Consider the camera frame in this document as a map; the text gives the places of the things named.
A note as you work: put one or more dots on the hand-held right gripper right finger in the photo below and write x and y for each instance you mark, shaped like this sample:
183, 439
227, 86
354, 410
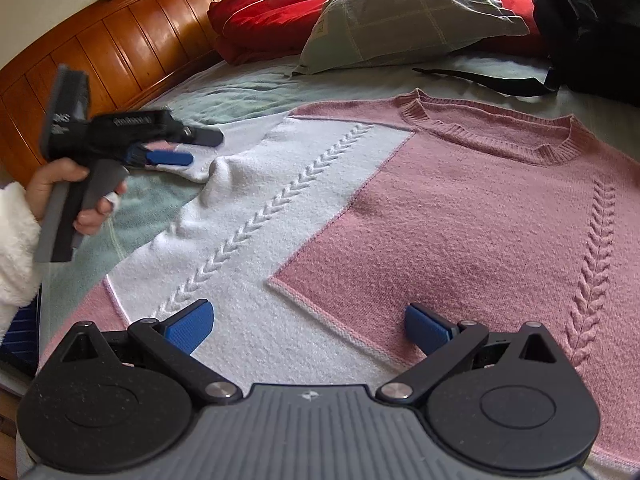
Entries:
425, 329

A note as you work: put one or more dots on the red cushion behind backpack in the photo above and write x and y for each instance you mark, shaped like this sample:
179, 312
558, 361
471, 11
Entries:
510, 5

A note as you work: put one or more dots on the red pillow with gold piping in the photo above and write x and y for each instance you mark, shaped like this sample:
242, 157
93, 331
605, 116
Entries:
270, 15

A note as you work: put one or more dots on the grey green pillow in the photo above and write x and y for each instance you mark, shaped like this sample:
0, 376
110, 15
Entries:
400, 15

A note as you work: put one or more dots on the person's left hand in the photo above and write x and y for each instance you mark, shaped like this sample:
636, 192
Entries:
42, 187

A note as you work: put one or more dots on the blue striped cloth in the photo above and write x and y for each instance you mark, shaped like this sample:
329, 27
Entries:
20, 335

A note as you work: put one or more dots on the black backpack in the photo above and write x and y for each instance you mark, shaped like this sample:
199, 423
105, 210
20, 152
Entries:
590, 20

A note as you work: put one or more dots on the wooden headboard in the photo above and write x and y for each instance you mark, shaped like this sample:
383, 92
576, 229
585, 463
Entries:
100, 50

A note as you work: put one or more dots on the pink and white sweater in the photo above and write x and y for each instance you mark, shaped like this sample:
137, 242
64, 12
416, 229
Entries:
450, 200

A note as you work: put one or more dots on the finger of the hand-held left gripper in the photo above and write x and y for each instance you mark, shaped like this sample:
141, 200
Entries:
170, 159
207, 138

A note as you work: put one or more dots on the person's left forearm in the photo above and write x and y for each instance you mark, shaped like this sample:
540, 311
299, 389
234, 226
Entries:
15, 260

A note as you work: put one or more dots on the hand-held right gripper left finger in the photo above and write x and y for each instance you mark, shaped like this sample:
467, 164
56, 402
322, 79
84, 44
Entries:
192, 329

